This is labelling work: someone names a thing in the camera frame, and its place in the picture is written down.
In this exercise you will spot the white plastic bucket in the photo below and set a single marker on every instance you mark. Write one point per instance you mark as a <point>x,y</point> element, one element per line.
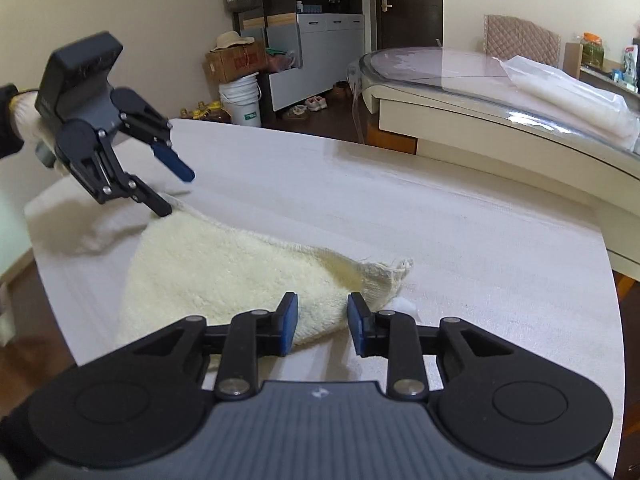
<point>242,102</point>

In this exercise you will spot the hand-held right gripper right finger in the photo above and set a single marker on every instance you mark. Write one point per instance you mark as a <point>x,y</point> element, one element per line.
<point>356,325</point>

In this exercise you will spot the cream terry towel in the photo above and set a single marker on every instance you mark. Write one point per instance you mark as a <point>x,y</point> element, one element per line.
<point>210,265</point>

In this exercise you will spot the clear plastic bag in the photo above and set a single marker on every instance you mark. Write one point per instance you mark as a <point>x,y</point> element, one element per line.
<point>565,95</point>

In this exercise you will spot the grey storage cabinet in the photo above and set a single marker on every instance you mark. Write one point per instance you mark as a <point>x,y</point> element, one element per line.
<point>325,45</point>

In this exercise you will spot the orange-lid glass jar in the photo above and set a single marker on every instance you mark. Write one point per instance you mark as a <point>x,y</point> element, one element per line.
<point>592,50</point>

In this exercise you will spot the dark brown door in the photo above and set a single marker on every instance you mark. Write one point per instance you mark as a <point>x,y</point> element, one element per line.
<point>410,5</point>

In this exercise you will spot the person's left hand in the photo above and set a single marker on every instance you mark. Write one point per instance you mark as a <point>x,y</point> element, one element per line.
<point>26,117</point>

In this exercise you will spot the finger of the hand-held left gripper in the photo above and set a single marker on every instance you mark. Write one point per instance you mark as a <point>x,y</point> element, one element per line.
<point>150,197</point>
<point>177,165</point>

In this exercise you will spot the pink white shoe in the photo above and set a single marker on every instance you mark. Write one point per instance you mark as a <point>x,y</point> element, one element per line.
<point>316,104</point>

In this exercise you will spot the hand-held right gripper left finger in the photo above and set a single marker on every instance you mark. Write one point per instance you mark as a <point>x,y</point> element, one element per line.
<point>289,322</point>

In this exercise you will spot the cardboard box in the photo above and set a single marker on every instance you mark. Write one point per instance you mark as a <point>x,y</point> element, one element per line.
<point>235,62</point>

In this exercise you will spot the straw hat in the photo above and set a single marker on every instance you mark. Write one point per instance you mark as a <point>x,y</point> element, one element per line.
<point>231,41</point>

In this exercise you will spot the glass-top dining table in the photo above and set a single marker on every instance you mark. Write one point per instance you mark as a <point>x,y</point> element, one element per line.
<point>450,105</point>

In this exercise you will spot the beige shoe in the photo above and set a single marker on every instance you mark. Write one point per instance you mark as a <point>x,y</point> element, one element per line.
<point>295,112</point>

